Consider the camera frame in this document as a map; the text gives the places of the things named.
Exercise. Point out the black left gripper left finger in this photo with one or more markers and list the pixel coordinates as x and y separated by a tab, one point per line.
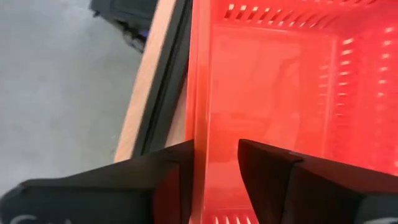
93	193

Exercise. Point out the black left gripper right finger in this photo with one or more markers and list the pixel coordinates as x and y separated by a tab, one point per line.
311	193

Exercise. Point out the orange plastic basket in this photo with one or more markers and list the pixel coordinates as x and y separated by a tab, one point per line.
264	93

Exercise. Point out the black chair base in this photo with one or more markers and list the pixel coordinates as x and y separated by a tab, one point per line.
130	15

